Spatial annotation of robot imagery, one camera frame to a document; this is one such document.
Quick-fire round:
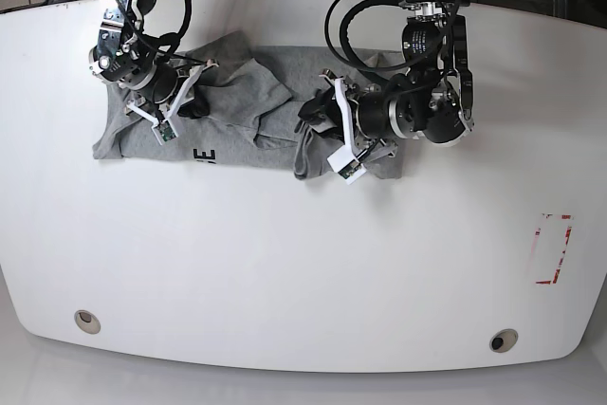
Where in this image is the left table cable grommet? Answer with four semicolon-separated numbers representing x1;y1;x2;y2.
74;310;101;335

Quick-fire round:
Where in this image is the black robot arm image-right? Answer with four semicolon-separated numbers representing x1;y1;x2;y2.
298;0;473;169

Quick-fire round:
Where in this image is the grey t-shirt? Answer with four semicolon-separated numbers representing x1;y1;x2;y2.
91;30;414;181

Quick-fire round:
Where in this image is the table cable grommet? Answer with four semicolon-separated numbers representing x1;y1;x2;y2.
489;328;519;354
74;310;101;335

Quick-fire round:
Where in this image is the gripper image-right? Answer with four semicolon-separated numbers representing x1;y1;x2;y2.
298;68;396;163

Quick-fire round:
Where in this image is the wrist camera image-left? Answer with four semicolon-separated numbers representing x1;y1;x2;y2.
152;120;179;145

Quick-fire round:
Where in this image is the red tape rectangle marking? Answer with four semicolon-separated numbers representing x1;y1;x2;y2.
528;213;574;285

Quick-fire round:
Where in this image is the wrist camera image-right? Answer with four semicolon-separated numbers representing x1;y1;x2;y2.
327;147;366;185

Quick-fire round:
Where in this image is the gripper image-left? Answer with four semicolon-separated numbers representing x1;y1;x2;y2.
124;59;219;128

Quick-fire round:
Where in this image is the right table cable grommet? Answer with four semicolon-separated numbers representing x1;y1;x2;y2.
489;328;519;354

